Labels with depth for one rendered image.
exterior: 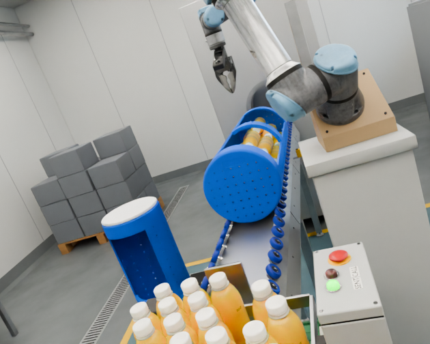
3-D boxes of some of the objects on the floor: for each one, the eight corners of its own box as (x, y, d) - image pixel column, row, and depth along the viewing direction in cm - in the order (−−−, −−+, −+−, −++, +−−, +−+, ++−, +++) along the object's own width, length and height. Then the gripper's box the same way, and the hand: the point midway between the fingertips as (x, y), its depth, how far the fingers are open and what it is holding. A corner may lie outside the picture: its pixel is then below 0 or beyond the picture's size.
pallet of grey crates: (164, 205, 535) (131, 124, 506) (147, 231, 460) (106, 138, 430) (90, 226, 563) (54, 151, 533) (62, 254, 487) (18, 168, 458)
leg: (323, 233, 312) (302, 162, 296) (323, 236, 307) (302, 164, 291) (316, 234, 314) (294, 164, 298) (317, 237, 308) (294, 166, 293)
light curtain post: (368, 263, 255) (295, 0, 212) (369, 268, 249) (295, -2, 207) (358, 265, 256) (284, 4, 214) (360, 269, 251) (283, 3, 209)
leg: (334, 314, 221) (303, 217, 206) (334, 321, 216) (303, 222, 200) (323, 315, 223) (292, 220, 207) (324, 322, 218) (292, 224, 202)
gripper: (228, 40, 167) (244, 87, 172) (209, 48, 170) (225, 94, 175) (225, 41, 159) (241, 90, 165) (205, 48, 162) (222, 97, 167)
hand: (231, 90), depth 167 cm, fingers closed
